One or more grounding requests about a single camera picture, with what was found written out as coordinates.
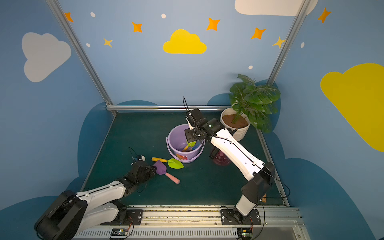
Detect green round shovel yellow handle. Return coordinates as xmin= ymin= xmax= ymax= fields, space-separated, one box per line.
xmin=183 ymin=141 xmax=196 ymax=152

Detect purple shovel pink handle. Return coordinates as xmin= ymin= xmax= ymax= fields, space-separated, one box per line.
xmin=153 ymin=161 xmax=180 ymax=185

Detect green trowel yellow handle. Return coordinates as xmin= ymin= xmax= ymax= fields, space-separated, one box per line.
xmin=152 ymin=157 xmax=184 ymax=169

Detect blue shovel wooden handle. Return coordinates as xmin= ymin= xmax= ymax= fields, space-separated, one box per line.
xmin=192 ymin=143 xmax=201 ymax=150

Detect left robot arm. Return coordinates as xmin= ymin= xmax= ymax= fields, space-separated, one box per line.
xmin=34 ymin=161 xmax=157 ymax=240

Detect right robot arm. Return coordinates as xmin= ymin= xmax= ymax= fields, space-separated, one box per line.
xmin=185 ymin=119 xmax=276 ymax=221

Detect purple plastic bucket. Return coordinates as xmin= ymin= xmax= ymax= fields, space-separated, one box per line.
xmin=166 ymin=124 xmax=204 ymax=164

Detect white ribbed plant pot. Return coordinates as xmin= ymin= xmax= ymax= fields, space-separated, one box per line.
xmin=220 ymin=108 xmax=251 ymax=142

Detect green artificial plant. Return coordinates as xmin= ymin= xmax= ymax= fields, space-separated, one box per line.
xmin=229 ymin=74 xmax=281 ymax=133

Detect left controller board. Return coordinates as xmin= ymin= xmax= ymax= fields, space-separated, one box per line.
xmin=110 ymin=229 xmax=130 ymax=239

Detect controller board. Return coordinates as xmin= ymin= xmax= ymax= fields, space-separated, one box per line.
xmin=110 ymin=229 xmax=130 ymax=239
xmin=237 ymin=228 xmax=253 ymax=240

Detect right controller board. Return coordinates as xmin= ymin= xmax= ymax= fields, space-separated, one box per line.
xmin=237 ymin=228 xmax=253 ymax=240

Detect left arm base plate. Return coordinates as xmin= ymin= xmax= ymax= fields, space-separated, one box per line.
xmin=100 ymin=209 xmax=143 ymax=226

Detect aluminium rail frame front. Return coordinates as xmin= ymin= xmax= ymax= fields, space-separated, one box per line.
xmin=72 ymin=205 xmax=310 ymax=240

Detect aluminium back rail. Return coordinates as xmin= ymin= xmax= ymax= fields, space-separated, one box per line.
xmin=107 ymin=105 xmax=230 ymax=112

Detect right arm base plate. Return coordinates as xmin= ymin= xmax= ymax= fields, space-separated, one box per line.
xmin=220 ymin=208 xmax=262 ymax=226

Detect right aluminium post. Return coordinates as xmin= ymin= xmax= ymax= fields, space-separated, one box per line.
xmin=267 ymin=0 xmax=311 ymax=85

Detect aluminium post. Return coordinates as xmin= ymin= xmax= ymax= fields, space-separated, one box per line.
xmin=267 ymin=0 xmax=311 ymax=85
xmin=46 ymin=0 xmax=113 ymax=110

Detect left aluminium post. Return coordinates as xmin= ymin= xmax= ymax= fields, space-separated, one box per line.
xmin=46 ymin=0 xmax=113 ymax=110

